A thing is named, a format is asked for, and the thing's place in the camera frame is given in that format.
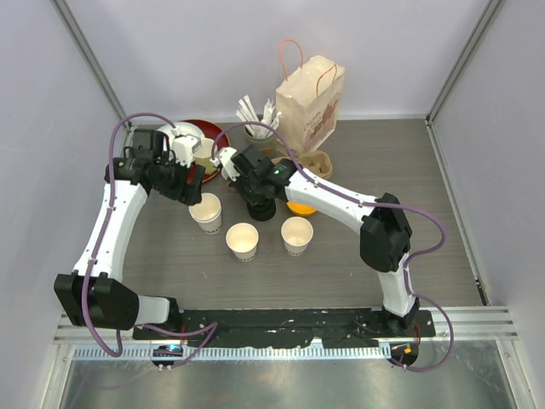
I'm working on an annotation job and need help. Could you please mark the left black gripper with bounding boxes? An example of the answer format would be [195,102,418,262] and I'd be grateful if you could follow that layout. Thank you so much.
[152,152,204,205]

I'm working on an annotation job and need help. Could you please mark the stack of white paper cups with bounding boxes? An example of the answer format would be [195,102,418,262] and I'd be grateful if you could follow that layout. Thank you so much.
[188,193,222,234]

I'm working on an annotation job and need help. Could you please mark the stack of black lids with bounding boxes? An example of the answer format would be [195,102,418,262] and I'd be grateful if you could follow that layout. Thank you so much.
[246,199,276,222]

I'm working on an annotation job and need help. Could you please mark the white paper cup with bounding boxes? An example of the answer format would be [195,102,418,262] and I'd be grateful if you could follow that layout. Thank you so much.
[281,216,314,256]
[226,222,259,262]

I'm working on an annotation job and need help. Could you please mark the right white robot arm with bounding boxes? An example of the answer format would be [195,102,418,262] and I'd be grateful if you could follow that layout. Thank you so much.
[219,147,420,337]

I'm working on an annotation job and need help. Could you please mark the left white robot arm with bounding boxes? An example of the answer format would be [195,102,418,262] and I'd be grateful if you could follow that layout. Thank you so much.
[54,156,204,340]

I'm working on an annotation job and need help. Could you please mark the paper takeout bag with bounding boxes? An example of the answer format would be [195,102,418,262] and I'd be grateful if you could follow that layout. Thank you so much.
[276,38,346,156]

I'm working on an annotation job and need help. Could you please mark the grey straw holder cup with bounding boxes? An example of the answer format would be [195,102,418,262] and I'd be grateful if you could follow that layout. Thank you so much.
[244,125,277,158]

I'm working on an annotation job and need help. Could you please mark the green cup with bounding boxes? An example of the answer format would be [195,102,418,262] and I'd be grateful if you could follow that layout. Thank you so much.
[193,138,216,174]

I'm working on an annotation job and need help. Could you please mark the orange bowl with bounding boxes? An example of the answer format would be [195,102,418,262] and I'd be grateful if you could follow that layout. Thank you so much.
[286,201,317,217]

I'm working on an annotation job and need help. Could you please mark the cardboard cup carrier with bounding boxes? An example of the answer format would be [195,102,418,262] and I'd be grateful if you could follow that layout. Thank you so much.
[295,150,333,180]

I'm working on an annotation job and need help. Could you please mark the white paper plate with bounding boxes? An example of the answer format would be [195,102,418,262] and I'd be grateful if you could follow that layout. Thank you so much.
[158,121,205,139]

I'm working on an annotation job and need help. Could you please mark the red round tray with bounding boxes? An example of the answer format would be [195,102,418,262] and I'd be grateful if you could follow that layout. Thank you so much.
[185,119,231,183]

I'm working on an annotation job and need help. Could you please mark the wrapped white straws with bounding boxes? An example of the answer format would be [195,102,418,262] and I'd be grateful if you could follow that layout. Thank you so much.
[236,95,282,141]

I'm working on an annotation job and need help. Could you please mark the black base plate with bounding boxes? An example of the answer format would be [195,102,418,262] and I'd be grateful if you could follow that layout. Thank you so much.
[132,306,438,349]

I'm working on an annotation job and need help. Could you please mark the aluminium front rail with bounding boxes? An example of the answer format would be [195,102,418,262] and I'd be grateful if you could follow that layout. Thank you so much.
[72,343,393,361]

